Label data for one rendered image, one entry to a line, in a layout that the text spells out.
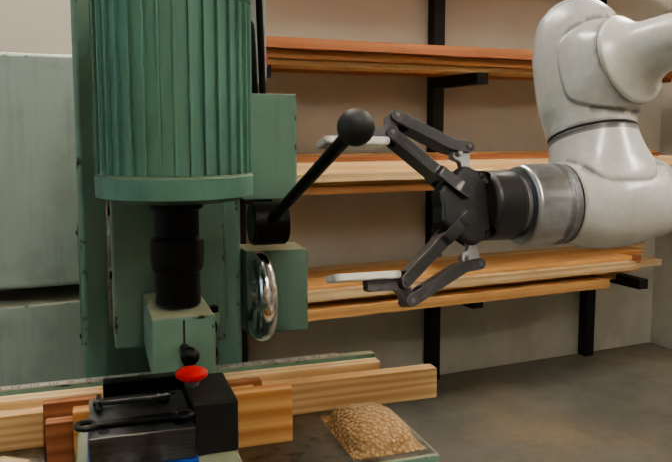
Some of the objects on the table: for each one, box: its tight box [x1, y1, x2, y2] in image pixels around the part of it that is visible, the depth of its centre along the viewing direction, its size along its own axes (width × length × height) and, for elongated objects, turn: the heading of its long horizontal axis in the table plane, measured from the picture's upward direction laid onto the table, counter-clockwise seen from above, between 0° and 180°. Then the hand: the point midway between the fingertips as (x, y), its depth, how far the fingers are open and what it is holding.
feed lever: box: [247, 108, 375, 245], centre depth 87 cm, size 5×32×36 cm
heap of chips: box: [319, 402, 426, 460], centre depth 85 cm, size 8×12×3 cm
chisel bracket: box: [143, 292, 218, 374], centre depth 88 cm, size 7×14×8 cm
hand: (336, 210), depth 73 cm, fingers open, 13 cm apart
